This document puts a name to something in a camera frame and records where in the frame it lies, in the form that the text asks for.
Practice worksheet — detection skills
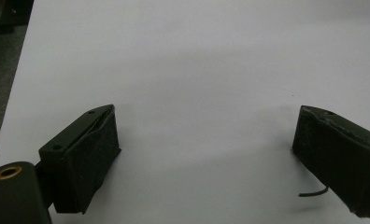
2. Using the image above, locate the thin black wire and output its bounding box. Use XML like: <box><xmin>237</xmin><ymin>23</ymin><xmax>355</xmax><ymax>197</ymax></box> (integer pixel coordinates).
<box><xmin>298</xmin><ymin>186</ymin><xmax>330</xmax><ymax>198</ymax></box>

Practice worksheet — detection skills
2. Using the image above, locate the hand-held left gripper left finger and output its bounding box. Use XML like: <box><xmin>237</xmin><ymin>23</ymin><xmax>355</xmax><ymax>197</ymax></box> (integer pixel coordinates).
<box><xmin>37</xmin><ymin>104</ymin><xmax>122</xmax><ymax>216</ymax></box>

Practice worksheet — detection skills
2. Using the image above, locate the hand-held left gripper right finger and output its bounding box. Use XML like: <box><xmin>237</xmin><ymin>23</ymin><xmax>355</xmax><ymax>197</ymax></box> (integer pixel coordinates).
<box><xmin>292</xmin><ymin>105</ymin><xmax>370</xmax><ymax>218</ymax></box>

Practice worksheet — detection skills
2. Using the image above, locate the white table cover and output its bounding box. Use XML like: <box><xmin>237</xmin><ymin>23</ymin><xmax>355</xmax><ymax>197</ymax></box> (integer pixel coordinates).
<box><xmin>0</xmin><ymin>0</ymin><xmax>370</xmax><ymax>224</ymax></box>

